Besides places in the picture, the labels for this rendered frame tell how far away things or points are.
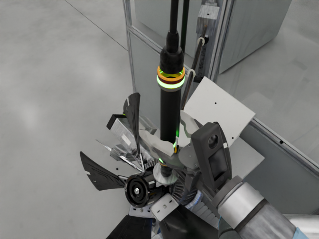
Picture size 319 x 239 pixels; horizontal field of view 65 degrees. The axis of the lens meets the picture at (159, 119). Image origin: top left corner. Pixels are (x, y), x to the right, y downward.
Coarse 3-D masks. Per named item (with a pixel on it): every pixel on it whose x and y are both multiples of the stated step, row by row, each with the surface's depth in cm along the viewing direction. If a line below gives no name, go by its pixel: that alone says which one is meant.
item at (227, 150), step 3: (216, 123) 84; (219, 126) 83; (222, 132) 80; (222, 135) 80; (222, 138) 79; (225, 138) 78; (225, 141) 78; (225, 147) 76; (228, 147) 76; (225, 150) 76; (228, 150) 75; (225, 153) 75; (228, 153) 75; (228, 156) 74; (228, 159) 74; (228, 162) 73; (228, 165) 73; (231, 165) 73; (231, 168) 72; (231, 171) 72; (231, 174) 71; (180, 177) 81; (228, 177) 71; (231, 177) 71; (177, 180) 82; (183, 180) 80
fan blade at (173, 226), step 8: (176, 208) 89; (184, 208) 89; (168, 216) 87; (176, 216) 87; (184, 216) 87; (192, 216) 87; (160, 224) 86; (168, 224) 86; (176, 224) 85; (184, 224) 85; (192, 224) 85; (200, 224) 85; (208, 224) 85; (168, 232) 84; (176, 232) 84; (184, 232) 84; (192, 232) 84; (200, 232) 83; (208, 232) 83; (216, 232) 83
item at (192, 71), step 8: (176, 0) 30; (184, 0) 39; (176, 8) 31; (184, 8) 40; (176, 16) 32; (184, 16) 41; (176, 24) 33; (184, 24) 42; (184, 32) 43; (184, 40) 44; (200, 40) 87; (184, 48) 46; (192, 64) 79; (192, 72) 77; (184, 96) 71
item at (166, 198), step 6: (162, 198) 92; (168, 198) 92; (156, 204) 90; (162, 204) 90; (168, 204) 90; (174, 204) 90; (156, 210) 89; (162, 210) 89; (168, 210) 89; (156, 216) 88; (162, 216) 88
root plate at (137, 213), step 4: (152, 204) 96; (132, 208) 95; (136, 208) 95; (140, 208) 96; (144, 208) 96; (148, 208) 96; (132, 212) 96; (136, 212) 96; (140, 212) 96; (144, 212) 97; (148, 212) 97; (136, 216) 96; (140, 216) 97; (144, 216) 97; (148, 216) 97
